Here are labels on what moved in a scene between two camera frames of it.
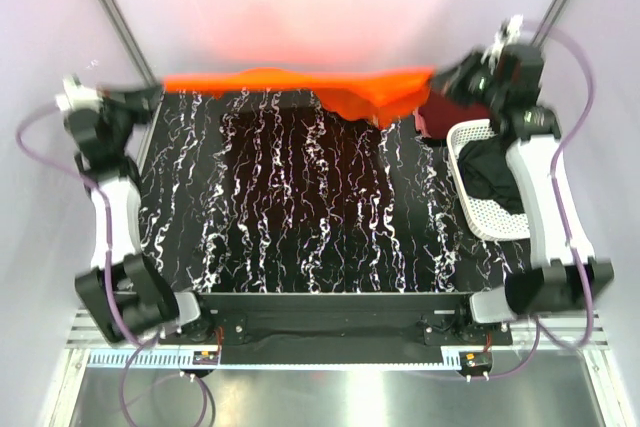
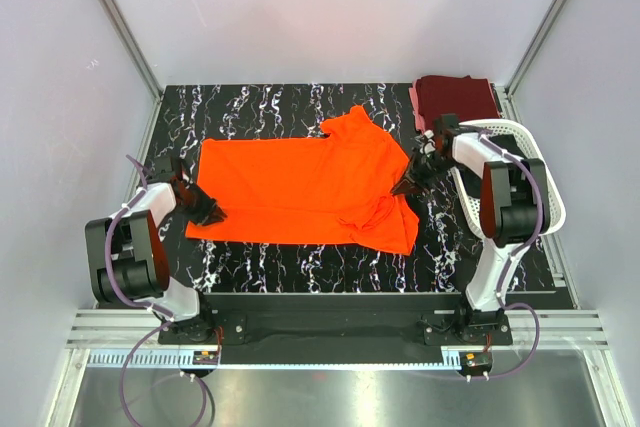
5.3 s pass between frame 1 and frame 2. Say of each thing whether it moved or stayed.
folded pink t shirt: stayed
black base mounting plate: stayed
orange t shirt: moved
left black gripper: moved
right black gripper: moved
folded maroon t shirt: stayed
